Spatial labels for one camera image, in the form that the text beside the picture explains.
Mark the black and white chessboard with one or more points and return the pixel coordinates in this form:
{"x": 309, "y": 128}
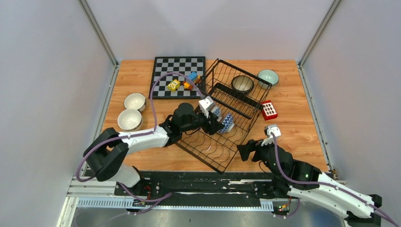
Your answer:
{"x": 184, "y": 65}

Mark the beige floral bowl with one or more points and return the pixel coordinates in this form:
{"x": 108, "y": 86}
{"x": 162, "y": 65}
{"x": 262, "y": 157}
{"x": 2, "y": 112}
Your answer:
{"x": 133, "y": 129}
{"x": 129, "y": 118}

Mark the black wire dish rack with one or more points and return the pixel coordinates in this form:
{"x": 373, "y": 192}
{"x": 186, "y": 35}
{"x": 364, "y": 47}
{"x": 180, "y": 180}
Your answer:
{"x": 238, "y": 96}

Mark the yellow owl toy block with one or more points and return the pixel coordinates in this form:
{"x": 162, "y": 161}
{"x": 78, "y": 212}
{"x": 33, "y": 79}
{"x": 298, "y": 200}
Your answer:
{"x": 174, "y": 85}

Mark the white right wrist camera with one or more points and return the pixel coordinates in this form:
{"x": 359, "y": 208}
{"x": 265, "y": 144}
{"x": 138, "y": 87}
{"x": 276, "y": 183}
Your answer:
{"x": 269, "y": 131}

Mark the white grid pattern bowl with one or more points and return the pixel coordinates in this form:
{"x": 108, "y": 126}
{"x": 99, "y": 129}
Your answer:
{"x": 268, "y": 76}

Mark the aluminium frame post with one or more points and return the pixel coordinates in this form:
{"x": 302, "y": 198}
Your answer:
{"x": 319, "y": 32}
{"x": 98, "y": 31}

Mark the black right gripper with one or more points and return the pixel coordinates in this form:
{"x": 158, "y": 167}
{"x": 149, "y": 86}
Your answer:
{"x": 251, "y": 145}

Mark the black patterned rim bowl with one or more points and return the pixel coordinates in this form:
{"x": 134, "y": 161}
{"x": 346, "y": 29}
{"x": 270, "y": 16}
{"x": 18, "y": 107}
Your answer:
{"x": 242, "y": 82}

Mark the teal white dotted bowl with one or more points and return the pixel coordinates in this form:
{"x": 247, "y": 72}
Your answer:
{"x": 135, "y": 101}

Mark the aluminium frame post right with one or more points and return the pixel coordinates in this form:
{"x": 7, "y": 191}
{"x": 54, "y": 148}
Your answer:
{"x": 319, "y": 32}

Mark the blue yellow toy brick car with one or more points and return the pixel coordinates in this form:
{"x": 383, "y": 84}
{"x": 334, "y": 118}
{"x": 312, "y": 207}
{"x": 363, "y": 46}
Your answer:
{"x": 193, "y": 78}

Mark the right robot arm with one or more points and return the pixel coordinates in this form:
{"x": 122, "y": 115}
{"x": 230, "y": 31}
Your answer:
{"x": 298, "y": 179}

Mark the aluminium frame post left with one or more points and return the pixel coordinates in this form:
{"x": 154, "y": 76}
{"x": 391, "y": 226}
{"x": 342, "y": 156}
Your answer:
{"x": 98, "y": 31}

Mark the blue white geometric bowl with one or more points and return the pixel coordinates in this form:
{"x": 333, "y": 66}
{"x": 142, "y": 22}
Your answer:
{"x": 228, "y": 123}

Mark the white blue rose bowl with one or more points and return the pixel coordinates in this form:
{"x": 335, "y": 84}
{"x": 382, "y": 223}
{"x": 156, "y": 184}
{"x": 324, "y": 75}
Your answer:
{"x": 216, "y": 111}

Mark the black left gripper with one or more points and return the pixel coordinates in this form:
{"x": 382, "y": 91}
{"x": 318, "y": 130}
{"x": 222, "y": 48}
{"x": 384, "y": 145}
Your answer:
{"x": 214, "y": 126}

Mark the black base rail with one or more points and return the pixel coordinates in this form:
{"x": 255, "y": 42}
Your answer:
{"x": 188, "y": 191}

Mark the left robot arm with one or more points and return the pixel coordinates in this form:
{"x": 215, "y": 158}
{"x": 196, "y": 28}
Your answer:
{"x": 106, "y": 154}

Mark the red toy window brick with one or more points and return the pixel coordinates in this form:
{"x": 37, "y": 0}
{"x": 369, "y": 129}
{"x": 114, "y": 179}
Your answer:
{"x": 268, "y": 110}

